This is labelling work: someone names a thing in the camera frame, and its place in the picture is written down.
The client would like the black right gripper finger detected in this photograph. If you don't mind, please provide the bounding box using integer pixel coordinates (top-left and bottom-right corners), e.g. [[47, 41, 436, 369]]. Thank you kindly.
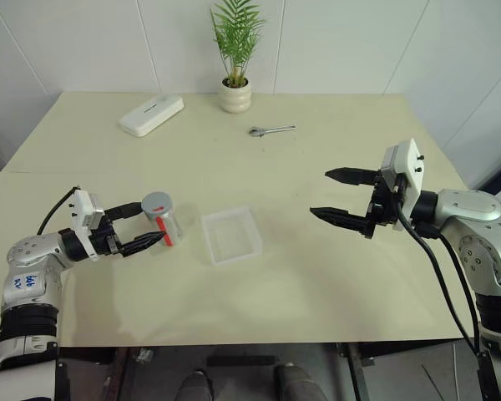
[[308, 206, 368, 236], [324, 166, 380, 187]]

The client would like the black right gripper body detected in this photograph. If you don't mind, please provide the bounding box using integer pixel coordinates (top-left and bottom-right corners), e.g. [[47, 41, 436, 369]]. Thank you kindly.
[[362, 170, 406, 241]]

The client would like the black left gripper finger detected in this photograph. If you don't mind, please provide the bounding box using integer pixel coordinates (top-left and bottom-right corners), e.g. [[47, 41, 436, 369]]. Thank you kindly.
[[119, 231, 169, 257], [106, 201, 145, 222]]

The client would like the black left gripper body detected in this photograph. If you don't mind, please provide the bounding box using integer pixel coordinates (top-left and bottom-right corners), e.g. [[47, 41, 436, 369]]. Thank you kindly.
[[89, 208, 127, 258]]

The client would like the grey round jar lid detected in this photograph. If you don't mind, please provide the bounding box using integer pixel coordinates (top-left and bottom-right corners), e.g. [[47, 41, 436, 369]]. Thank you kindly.
[[140, 191, 173, 221]]

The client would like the clear plastic jar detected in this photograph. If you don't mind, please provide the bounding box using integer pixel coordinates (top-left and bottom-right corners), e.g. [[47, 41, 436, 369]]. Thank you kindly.
[[149, 207, 185, 248]]

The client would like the clear plastic box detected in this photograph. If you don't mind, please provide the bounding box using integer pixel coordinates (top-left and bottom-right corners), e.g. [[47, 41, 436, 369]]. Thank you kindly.
[[200, 204, 263, 266]]

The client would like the silver adjustable wrench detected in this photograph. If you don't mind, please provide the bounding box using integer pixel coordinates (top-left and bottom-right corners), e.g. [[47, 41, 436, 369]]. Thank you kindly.
[[248, 124, 296, 138]]

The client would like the white rectangular case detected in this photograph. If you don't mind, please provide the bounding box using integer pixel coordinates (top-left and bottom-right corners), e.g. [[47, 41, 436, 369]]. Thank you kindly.
[[117, 94, 185, 137]]

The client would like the cream ribbed plant pot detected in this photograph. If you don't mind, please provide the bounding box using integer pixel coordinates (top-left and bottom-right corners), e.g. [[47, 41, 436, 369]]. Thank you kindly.
[[216, 77, 252, 114]]

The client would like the black flat bar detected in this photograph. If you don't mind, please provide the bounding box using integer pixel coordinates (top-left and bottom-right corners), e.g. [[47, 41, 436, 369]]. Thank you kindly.
[[206, 354, 277, 368]]

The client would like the dark rounded shape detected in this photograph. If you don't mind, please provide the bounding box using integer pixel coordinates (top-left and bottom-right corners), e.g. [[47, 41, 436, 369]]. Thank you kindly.
[[179, 369, 215, 401], [274, 363, 315, 401]]

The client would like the green leafy plant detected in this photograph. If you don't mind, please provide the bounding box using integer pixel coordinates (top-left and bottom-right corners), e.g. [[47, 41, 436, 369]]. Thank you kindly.
[[210, 0, 266, 89]]

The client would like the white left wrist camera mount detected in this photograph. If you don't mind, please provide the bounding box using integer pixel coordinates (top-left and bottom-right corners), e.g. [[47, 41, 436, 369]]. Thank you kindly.
[[68, 189, 106, 263]]

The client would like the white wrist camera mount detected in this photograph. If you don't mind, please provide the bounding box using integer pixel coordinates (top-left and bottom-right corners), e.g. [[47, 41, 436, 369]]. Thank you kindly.
[[68, 189, 106, 263], [379, 139, 425, 231]]

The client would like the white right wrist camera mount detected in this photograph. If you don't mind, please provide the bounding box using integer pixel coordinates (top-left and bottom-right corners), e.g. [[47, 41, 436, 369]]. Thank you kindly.
[[379, 139, 425, 231]]

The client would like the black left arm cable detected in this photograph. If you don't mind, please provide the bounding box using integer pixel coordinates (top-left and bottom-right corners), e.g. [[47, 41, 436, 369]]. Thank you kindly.
[[36, 186, 78, 236]]

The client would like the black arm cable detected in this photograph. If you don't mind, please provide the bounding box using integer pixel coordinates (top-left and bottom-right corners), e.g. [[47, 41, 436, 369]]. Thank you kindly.
[[395, 175, 482, 356], [36, 186, 78, 236], [416, 223, 483, 350]]

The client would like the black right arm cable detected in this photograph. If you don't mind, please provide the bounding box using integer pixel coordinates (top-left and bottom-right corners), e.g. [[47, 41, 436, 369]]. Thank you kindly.
[[395, 175, 482, 356], [416, 223, 483, 350]]

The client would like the black metal table frame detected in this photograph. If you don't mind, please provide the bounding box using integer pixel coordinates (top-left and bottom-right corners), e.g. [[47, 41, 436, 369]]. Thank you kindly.
[[336, 341, 455, 401]]

